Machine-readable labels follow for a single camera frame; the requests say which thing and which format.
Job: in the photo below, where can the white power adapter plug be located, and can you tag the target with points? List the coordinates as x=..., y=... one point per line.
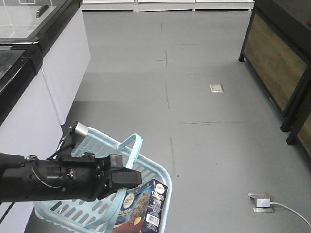
x=263, y=202

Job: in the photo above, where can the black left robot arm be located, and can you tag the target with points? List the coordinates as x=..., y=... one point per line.
x=30, y=179

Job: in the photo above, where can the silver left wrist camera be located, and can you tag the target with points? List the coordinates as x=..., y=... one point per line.
x=73, y=137

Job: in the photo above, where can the near white chest freezer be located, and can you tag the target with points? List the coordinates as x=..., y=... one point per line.
x=28, y=122

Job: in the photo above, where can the white chest freezer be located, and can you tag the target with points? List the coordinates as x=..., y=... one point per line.
x=28, y=122
x=57, y=29

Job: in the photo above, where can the wooden black-framed display stand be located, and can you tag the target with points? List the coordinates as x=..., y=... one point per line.
x=277, y=46

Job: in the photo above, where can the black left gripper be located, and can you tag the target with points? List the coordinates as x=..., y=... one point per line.
x=89, y=178

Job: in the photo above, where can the open floor socket box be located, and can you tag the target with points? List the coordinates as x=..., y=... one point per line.
x=254, y=196

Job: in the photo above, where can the dark blue cookie box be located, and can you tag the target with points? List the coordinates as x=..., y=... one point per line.
x=141, y=209

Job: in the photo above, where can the far white chest freezer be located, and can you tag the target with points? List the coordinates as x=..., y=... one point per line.
x=57, y=29

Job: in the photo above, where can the closed steel floor socket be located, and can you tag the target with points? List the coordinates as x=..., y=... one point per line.
x=216, y=88

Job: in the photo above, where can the light blue plastic basket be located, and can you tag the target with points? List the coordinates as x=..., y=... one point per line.
x=99, y=216

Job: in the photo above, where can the white store shelving unit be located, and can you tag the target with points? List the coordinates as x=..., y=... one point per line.
x=166, y=5

